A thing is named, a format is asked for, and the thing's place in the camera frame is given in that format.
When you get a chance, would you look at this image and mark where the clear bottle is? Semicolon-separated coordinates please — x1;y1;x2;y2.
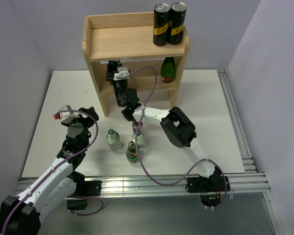
132;130;145;151
106;129;122;151

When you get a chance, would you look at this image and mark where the dark green glass bottle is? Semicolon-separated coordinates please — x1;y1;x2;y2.
160;57;176;83

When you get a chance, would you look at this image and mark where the green labelled glass bottle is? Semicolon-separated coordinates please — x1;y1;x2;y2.
126;141;139;164

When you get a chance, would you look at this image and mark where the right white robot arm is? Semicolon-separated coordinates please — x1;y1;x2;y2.
106;60;226;191

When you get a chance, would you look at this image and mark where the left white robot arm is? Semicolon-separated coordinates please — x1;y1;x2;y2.
0;105;99;235

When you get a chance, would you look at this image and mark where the wooden two-tier shelf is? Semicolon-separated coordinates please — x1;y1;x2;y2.
82;12;190;116

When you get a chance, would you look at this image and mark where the back energy drink can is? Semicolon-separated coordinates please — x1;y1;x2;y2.
132;122;143;134

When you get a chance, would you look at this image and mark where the left black tall can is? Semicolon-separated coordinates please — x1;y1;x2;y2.
153;3;171;47

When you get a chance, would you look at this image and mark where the black tall can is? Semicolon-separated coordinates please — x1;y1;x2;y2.
153;3;171;47
167;2;187;45

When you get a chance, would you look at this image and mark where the right black tall can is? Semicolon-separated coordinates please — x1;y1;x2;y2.
167;2;187;45

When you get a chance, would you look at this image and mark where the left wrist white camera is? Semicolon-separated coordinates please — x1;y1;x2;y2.
53;105;79;125

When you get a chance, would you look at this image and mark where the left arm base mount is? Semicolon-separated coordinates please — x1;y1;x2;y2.
66;180;104;216

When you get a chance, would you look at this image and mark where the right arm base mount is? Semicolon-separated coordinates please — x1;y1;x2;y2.
185;174;231;209

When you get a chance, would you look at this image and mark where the aluminium right rail frame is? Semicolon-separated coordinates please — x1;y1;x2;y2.
217;70;285;235

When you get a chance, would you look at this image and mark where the aluminium rail frame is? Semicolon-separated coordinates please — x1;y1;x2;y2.
217;70;285;235
16;171;271;200

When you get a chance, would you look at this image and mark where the aluminium front rail frame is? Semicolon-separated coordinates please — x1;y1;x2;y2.
16;171;271;200

